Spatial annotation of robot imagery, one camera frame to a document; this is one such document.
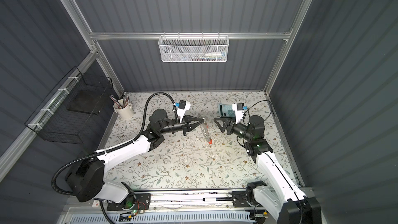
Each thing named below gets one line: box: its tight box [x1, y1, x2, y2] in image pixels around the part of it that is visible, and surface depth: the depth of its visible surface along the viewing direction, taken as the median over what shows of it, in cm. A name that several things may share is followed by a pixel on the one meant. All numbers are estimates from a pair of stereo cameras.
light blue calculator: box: [218, 103, 236, 118], surface depth 109 cm
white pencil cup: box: [113, 99, 135, 120], surface depth 104 cm
